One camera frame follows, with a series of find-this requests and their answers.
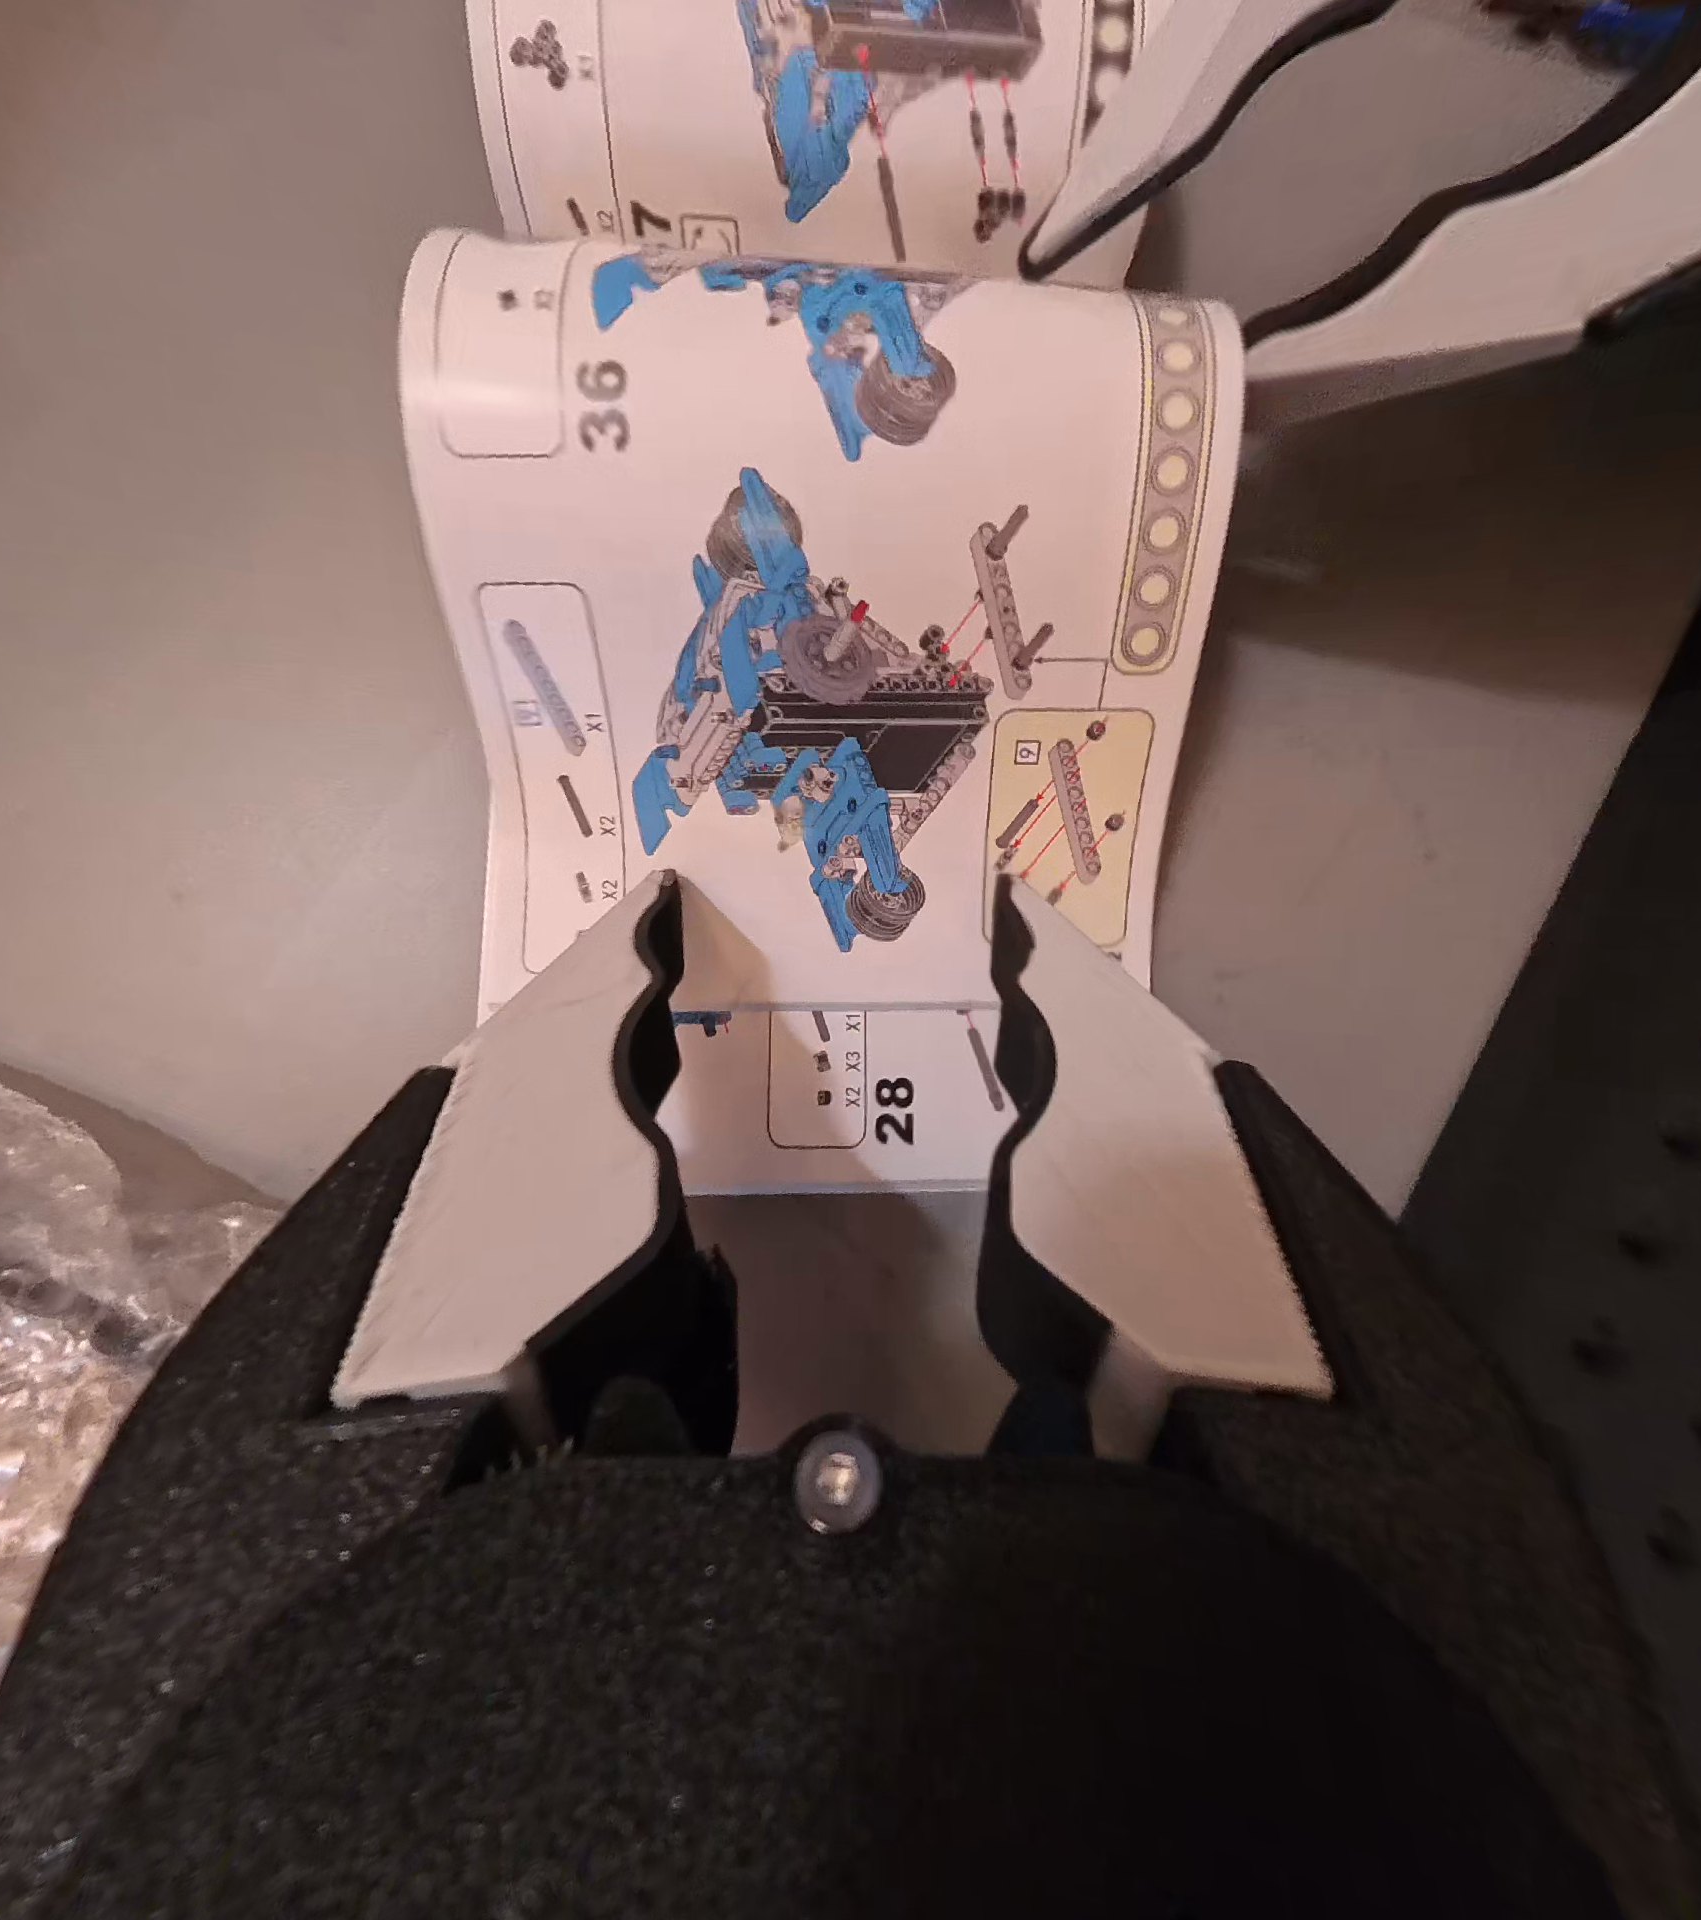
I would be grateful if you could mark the small blue leaflet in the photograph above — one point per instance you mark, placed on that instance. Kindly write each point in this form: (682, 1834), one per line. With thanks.
(865, 451)

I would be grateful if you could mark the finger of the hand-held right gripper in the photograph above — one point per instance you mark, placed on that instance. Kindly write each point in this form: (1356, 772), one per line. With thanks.
(1181, 90)
(1616, 225)

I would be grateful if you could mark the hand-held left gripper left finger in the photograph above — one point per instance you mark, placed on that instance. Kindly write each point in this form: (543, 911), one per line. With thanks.
(491, 1215)

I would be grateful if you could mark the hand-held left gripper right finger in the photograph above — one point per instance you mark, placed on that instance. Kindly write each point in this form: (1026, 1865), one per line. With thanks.
(1165, 1215)

